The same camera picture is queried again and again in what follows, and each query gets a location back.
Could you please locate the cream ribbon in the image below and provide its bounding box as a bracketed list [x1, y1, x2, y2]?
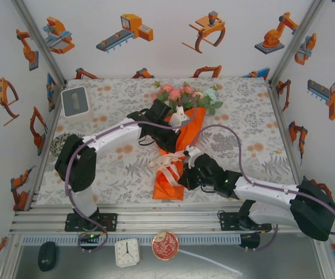
[148, 151, 187, 187]

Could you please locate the orange wrapping paper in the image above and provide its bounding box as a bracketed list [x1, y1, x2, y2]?
[152, 107, 207, 202]

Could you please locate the large pink rose spray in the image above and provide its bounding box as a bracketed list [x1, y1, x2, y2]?
[151, 81, 176, 103]

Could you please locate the small pink rose spray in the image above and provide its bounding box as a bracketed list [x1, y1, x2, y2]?
[169, 81, 205, 113]

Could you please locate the mint green flower stem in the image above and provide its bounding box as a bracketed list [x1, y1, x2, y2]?
[201, 84, 224, 116]

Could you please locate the floral printed tablecloth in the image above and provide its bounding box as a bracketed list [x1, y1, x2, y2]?
[36, 77, 299, 206]

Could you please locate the red round tin lid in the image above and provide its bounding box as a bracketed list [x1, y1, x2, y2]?
[151, 231, 180, 262]

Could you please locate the black connector box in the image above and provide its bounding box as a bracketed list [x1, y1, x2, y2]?
[79, 232, 101, 245]
[239, 233, 261, 250]

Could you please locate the white plastic strip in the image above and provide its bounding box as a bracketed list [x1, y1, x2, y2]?
[179, 249, 243, 276]

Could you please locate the white tissue box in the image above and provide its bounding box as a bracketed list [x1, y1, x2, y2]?
[60, 86, 93, 119]

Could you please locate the white square clock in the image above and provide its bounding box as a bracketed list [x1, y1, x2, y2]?
[114, 237, 141, 268]

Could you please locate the patterned glass bowl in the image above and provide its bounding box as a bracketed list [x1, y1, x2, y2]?
[50, 133, 74, 156]

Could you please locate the black computer mouse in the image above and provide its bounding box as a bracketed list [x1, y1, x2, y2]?
[37, 241, 58, 273]

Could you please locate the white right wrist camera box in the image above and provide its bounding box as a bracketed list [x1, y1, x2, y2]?
[183, 146, 201, 159]

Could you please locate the aluminium rail bed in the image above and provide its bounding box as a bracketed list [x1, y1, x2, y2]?
[9, 203, 327, 235]

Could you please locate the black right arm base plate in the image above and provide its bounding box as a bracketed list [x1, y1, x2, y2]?
[219, 211, 273, 233]

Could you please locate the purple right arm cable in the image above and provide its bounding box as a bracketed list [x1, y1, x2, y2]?
[189, 124, 335, 252]

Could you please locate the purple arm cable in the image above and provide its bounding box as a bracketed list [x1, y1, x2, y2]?
[65, 95, 198, 254]
[189, 124, 335, 252]

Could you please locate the white slotted cable duct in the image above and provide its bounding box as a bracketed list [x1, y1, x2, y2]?
[20, 235, 241, 246]

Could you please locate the aluminium side rail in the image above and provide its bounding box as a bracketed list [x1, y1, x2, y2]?
[268, 83, 305, 183]
[24, 81, 67, 210]

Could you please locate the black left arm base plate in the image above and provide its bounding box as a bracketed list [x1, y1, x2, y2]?
[65, 213, 119, 233]

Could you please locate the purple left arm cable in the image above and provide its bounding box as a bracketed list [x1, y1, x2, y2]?
[65, 95, 198, 254]

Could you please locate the aluminium frame post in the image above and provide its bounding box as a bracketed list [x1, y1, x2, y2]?
[10, 0, 67, 85]
[268, 0, 327, 85]

